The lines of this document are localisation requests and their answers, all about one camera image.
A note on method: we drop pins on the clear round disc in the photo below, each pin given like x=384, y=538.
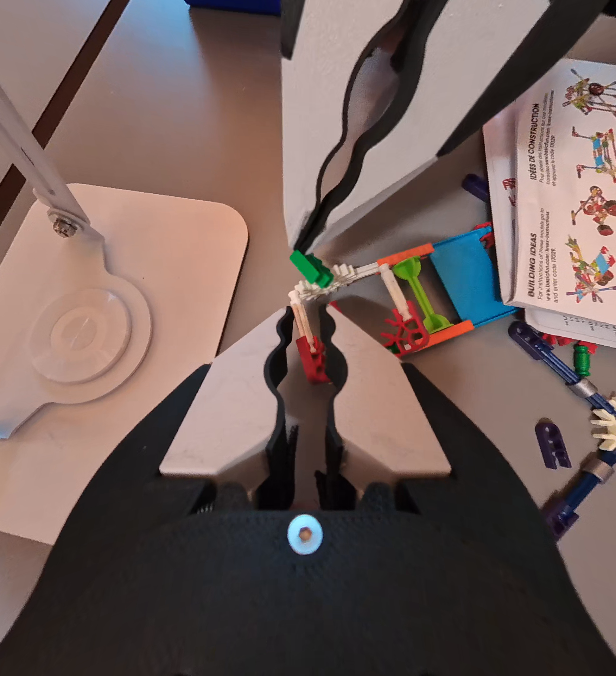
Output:
x=83, y=338

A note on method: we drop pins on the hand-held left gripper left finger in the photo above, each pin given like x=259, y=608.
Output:
x=218, y=422

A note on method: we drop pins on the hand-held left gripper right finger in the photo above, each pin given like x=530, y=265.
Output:
x=392, y=422

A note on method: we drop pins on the blue plastic bin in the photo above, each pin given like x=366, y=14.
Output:
x=234, y=5

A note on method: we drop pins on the white instruction leaflet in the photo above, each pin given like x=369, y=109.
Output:
x=577, y=327

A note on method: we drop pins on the red toy connector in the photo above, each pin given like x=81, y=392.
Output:
x=561, y=339

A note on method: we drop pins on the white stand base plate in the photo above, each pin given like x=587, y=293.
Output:
x=191, y=237

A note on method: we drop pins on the colourful toy construction frame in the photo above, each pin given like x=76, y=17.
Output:
x=461, y=274

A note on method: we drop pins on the colour printed instruction booklet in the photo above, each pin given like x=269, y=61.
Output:
x=550, y=185

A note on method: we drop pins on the green toy spool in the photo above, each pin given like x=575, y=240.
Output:
x=582, y=362

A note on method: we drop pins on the green toy connector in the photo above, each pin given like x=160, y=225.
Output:
x=308, y=264

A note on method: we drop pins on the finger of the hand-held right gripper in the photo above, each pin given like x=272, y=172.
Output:
x=313, y=105
x=471, y=63

